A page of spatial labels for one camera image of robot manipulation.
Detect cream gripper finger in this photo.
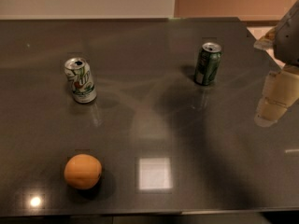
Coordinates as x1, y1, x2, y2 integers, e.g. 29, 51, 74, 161
253, 27, 276, 50
254, 64, 299, 127

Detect green soda can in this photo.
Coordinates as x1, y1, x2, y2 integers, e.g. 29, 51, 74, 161
193, 42, 221, 86

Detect white 7up soda can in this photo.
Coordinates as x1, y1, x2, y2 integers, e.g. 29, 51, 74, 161
64, 57, 96, 104

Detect orange fruit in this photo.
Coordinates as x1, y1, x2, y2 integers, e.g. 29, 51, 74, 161
64, 154, 102, 190

